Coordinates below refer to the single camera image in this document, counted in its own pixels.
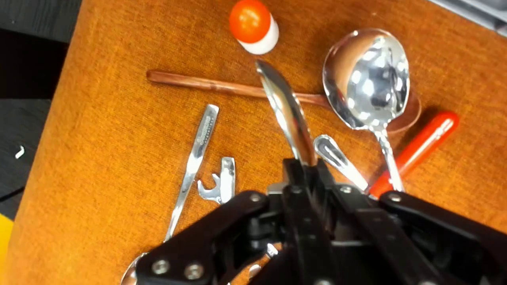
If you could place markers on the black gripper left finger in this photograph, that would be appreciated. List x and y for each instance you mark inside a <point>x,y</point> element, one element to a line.
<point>223,238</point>

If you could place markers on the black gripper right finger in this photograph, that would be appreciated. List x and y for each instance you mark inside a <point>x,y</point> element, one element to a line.
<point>413,238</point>

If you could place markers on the large silver spoon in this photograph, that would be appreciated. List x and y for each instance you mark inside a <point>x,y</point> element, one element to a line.
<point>370,80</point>

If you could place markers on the small silver hooked opener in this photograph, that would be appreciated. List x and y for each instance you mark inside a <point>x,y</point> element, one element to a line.
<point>208,192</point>

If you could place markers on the yellow object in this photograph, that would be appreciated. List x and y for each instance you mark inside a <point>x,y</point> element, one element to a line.
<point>6,254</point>

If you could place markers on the orange and white capped stick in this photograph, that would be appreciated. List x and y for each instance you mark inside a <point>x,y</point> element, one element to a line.
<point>248,21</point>

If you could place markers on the grey toolbox with orange latches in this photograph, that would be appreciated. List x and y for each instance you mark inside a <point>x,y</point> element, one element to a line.
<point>476,10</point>

